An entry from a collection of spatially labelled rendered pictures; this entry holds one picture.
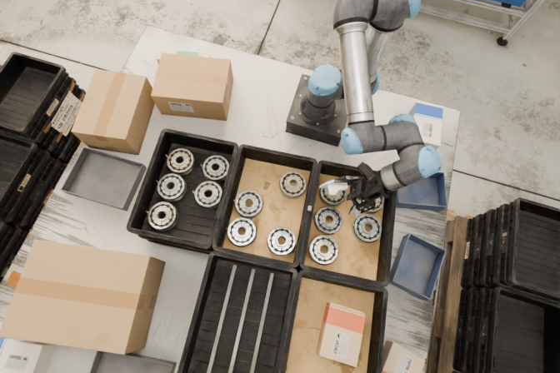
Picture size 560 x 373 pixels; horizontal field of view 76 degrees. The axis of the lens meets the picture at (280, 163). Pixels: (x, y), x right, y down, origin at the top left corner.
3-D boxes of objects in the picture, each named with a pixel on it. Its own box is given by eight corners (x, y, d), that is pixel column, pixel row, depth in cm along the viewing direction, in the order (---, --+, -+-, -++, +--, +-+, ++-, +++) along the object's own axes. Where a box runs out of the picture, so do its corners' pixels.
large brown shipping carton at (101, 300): (36, 331, 129) (-3, 336, 110) (65, 247, 140) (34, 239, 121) (145, 346, 128) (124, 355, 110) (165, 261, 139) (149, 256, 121)
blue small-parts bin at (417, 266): (403, 236, 146) (409, 232, 139) (438, 252, 144) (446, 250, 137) (386, 281, 139) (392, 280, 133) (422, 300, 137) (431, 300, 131)
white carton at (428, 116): (409, 110, 167) (417, 100, 159) (434, 116, 167) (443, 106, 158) (404, 147, 160) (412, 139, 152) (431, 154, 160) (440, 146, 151)
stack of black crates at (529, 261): (466, 217, 207) (517, 196, 165) (518, 233, 205) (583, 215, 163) (458, 287, 193) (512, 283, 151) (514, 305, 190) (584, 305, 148)
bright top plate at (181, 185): (164, 171, 136) (163, 170, 136) (188, 178, 136) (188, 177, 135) (152, 195, 133) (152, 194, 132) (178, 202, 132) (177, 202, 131)
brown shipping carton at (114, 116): (111, 89, 166) (95, 68, 151) (157, 96, 166) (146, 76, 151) (89, 147, 155) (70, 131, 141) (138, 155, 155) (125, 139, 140)
